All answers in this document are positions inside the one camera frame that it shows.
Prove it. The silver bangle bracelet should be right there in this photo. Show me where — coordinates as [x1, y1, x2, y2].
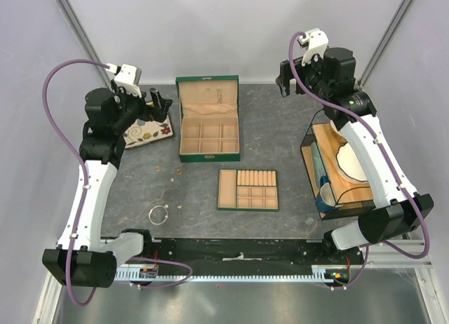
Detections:
[148, 204, 170, 225]

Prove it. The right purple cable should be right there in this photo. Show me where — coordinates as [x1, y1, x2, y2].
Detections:
[288, 31, 431, 259]

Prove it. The yellow ceramic bowl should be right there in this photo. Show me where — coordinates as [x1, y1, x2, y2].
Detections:
[329, 120, 347, 144]

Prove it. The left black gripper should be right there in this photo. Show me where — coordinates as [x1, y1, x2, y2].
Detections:
[112, 78, 172, 133]

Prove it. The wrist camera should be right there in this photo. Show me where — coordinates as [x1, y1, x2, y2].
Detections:
[107, 63, 142, 97]
[297, 28, 328, 67]

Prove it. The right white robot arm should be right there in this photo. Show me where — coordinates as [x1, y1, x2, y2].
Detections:
[276, 48, 434, 264]

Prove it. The black wire shelf rack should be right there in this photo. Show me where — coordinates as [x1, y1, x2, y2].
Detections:
[300, 109, 375, 220]

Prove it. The floral square ceramic plate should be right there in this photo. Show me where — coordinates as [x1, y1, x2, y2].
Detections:
[123, 115, 174, 149]

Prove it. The white scalloped plate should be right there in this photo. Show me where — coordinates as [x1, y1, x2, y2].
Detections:
[336, 143, 368, 184]

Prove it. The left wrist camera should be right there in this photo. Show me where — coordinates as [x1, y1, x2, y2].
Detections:
[107, 63, 142, 97]

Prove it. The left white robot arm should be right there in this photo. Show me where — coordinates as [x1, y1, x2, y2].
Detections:
[42, 88, 173, 288]

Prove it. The green jewelry box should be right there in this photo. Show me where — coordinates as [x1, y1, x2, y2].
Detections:
[175, 75, 241, 163]

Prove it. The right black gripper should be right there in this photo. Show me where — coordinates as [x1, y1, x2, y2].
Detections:
[276, 50, 333, 100]

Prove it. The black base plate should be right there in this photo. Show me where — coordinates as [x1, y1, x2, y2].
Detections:
[128, 238, 363, 273]

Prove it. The blue mug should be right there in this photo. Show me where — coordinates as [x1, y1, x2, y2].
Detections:
[315, 175, 342, 214]

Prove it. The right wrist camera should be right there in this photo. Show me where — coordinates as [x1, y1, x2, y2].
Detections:
[297, 28, 328, 67]

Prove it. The grey cable duct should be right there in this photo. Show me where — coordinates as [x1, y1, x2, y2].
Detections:
[114, 264, 349, 284]

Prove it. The green jewelry tray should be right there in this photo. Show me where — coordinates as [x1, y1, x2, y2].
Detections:
[217, 169, 279, 212]

